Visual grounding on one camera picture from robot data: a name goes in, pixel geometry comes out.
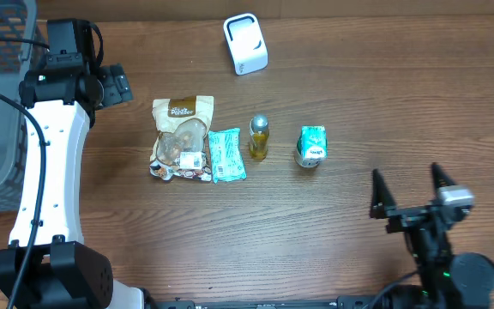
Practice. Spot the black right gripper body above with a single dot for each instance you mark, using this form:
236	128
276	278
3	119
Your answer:
404	218

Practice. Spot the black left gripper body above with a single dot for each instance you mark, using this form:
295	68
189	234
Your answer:
116	89

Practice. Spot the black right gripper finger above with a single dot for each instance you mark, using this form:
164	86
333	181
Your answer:
439	177
382	200

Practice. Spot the brown white snack bag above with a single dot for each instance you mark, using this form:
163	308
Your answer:
179	149

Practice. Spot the green white Knorr jar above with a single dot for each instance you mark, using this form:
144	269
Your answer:
309	157

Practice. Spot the green tissue pack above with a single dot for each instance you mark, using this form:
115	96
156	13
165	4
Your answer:
313	143

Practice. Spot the teal wet wipes packet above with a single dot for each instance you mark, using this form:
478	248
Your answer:
226	159

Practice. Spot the yellow Vim bottle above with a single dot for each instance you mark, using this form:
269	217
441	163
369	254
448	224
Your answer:
259	135

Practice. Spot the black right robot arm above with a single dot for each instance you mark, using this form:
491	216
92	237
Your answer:
441	279

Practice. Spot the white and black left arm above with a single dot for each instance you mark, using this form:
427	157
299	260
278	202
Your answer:
46	263

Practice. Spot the white barcode scanner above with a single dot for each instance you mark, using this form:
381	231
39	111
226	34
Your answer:
245	43

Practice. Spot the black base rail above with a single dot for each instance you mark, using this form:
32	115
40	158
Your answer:
342	302

